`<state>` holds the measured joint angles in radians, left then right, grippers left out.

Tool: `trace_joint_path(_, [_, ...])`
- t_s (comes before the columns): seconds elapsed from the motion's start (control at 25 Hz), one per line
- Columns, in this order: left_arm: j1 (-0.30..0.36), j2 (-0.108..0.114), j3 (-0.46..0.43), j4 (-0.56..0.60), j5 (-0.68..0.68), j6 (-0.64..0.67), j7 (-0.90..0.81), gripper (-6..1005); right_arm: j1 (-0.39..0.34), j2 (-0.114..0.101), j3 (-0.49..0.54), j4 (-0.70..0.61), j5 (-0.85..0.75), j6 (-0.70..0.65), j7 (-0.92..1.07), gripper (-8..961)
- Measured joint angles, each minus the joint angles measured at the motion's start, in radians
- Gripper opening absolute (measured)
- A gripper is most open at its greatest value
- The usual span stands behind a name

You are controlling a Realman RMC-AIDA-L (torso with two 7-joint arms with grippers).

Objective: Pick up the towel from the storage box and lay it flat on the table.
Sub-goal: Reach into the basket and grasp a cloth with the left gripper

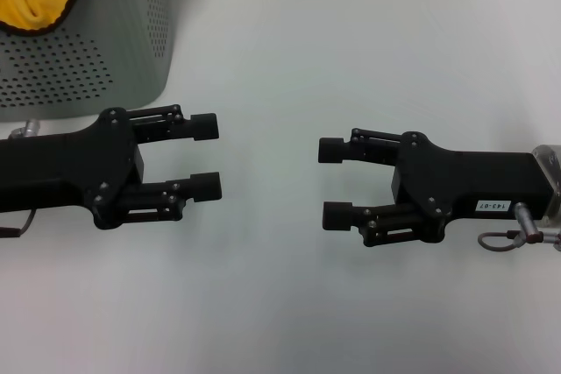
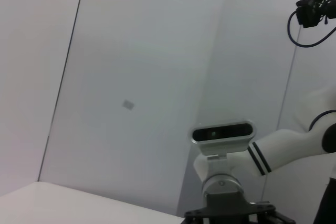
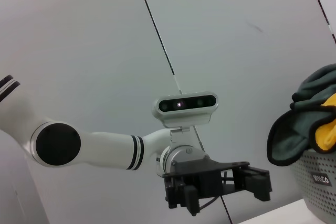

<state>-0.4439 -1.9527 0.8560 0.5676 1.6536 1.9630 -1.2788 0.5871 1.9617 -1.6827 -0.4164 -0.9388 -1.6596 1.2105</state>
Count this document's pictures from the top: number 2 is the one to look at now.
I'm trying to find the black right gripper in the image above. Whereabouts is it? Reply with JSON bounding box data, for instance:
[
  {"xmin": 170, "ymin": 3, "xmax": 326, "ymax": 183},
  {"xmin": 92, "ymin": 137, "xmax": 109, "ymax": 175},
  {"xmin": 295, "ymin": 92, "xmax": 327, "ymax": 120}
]
[{"xmin": 183, "ymin": 194, "xmax": 296, "ymax": 224}]

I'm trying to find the person's dark clothing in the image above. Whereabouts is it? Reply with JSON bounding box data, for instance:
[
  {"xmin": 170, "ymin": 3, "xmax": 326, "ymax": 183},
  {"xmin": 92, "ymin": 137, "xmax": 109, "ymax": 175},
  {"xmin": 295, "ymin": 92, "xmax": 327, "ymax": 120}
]
[{"xmin": 313, "ymin": 178, "xmax": 336, "ymax": 224}]

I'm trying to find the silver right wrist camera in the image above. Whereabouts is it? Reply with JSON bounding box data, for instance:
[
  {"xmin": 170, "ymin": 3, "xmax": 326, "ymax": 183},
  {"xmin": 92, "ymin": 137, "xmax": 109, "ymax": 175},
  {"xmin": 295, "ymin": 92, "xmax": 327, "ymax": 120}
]
[{"xmin": 188, "ymin": 120, "xmax": 255, "ymax": 157}]

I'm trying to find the dark blue camera cable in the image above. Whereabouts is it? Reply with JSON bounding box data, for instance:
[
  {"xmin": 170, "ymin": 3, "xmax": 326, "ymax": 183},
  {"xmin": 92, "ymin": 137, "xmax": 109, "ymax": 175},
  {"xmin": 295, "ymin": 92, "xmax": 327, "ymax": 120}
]
[{"xmin": 287, "ymin": 10, "xmax": 336, "ymax": 49}]

